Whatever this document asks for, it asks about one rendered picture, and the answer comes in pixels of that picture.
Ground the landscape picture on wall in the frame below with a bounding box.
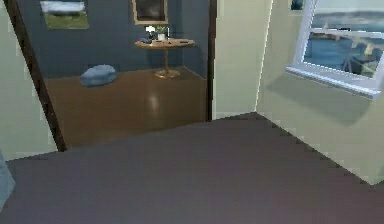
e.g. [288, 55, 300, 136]
[39, 0, 90, 30]

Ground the blue floor cushion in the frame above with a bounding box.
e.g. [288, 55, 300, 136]
[79, 64, 118, 88]

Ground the small blue framed picture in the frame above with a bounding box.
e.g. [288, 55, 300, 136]
[288, 0, 306, 12]

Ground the grey blue furniture corner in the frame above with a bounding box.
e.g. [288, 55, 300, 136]
[0, 151, 17, 212]

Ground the small potted green plant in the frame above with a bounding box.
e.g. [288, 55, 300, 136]
[155, 25, 169, 42]

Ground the gold framed dark picture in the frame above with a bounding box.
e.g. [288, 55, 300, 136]
[131, 0, 169, 26]

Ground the round wooden pedestal table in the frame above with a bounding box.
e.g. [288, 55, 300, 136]
[134, 38, 196, 80]

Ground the white framed window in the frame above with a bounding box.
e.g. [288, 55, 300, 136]
[285, 0, 384, 100]

